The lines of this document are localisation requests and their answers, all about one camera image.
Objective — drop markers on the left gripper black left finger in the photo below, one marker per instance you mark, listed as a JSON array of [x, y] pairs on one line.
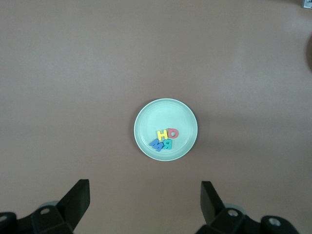
[[73, 207]]

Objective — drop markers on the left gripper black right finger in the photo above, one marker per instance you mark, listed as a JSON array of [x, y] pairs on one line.
[[212, 207]]

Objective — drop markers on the teal letter R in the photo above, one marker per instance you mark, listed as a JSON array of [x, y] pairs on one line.
[[168, 144]]

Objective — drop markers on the red letter Q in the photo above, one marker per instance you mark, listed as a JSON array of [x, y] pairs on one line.
[[176, 133]]

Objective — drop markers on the blue capital letter M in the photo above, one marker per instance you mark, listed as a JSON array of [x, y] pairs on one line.
[[156, 145]]

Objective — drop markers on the yellow letter H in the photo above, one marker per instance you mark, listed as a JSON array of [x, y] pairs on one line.
[[161, 134]]

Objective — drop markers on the green plate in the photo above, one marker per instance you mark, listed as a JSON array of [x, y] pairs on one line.
[[165, 117]]

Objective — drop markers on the aluminium frame post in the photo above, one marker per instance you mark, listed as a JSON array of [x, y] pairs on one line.
[[306, 3]]

